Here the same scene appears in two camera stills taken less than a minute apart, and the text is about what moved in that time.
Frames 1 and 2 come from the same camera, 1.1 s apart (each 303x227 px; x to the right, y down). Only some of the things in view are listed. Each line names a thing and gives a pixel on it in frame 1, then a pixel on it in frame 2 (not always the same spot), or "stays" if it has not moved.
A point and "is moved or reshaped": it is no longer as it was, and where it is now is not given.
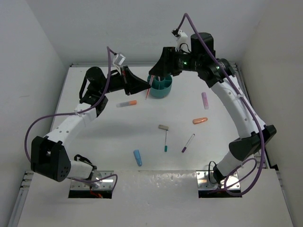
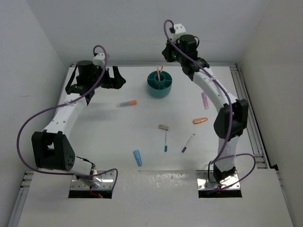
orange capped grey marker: [126, 103] stays
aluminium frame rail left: [21, 198] stays
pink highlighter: [205, 100] stays
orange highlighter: [198, 120] stays
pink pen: [151, 81] is moved or reshaped
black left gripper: [130, 83] to [113, 82]
